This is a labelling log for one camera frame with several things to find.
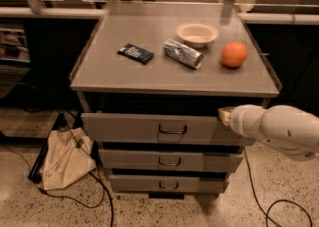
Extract grey top drawer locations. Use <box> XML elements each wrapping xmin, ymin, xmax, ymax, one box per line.
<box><xmin>81</xmin><ymin>113</ymin><xmax>255</xmax><ymax>146</ymax></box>

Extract grey drawer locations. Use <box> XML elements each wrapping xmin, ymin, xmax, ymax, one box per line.
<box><xmin>110</xmin><ymin>175</ymin><xmax>229</xmax><ymax>194</ymax></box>
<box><xmin>99</xmin><ymin>149</ymin><xmax>242</xmax><ymax>173</ymax></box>
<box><xmin>81</xmin><ymin>113</ymin><xmax>255</xmax><ymax>146</ymax></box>

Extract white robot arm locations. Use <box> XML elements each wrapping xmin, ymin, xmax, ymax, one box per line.
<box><xmin>218</xmin><ymin>105</ymin><xmax>319</xmax><ymax>162</ymax></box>

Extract grey middle drawer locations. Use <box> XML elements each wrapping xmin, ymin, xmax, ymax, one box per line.
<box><xmin>99</xmin><ymin>149</ymin><xmax>242</xmax><ymax>173</ymax></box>

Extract grey metal drawer cabinet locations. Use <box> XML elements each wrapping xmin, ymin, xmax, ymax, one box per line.
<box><xmin>69</xmin><ymin>1</ymin><xmax>283</xmax><ymax>201</ymax></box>

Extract grey bottom drawer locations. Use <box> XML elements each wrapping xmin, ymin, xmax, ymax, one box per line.
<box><xmin>110</xmin><ymin>175</ymin><xmax>229</xmax><ymax>194</ymax></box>

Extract orange fruit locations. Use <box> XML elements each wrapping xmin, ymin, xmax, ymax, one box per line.
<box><xmin>221</xmin><ymin>42</ymin><xmax>248</xmax><ymax>68</ymax></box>

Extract silver crushed can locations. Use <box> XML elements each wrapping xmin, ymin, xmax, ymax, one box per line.
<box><xmin>163</xmin><ymin>39</ymin><xmax>204</xmax><ymax>69</ymax></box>

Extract white paper bowl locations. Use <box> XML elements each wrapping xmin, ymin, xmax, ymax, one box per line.
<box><xmin>176</xmin><ymin>21</ymin><xmax>219</xmax><ymax>48</ymax></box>

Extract dark blue snack bar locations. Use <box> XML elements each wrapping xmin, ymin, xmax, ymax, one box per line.
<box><xmin>118</xmin><ymin>43</ymin><xmax>154</xmax><ymax>65</ymax></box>

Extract beige cloth bag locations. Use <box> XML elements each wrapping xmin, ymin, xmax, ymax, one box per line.
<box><xmin>42</xmin><ymin>128</ymin><xmax>96</xmax><ymax>191</ymax></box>

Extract laptop computer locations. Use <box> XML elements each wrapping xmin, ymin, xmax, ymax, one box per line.
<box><xmin>0</xmin><ymin>20</ymin><xmax>31</xmax><ymax>99</ymax></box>

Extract black cable right floor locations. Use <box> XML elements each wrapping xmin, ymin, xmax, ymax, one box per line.
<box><xmin>243</xmin><ymin>149</ymin><xmax>313</xmax><ymax>227</ymax></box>

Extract black cable floor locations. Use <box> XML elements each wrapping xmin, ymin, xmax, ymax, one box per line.
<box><xmin>0</xmin><ymin>108</ymin><xmax>115</xmax><ymax>227</ymax></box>
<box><xmin>243</xmin><ymin>149</ymin><xmax>313</xmax><ymax>227</ymax></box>

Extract black cable left floor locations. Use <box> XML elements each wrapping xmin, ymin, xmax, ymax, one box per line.
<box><xmin>0</xmin><ymin>108</ymin><xmax>115</xmax><ymax>227</ymax></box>

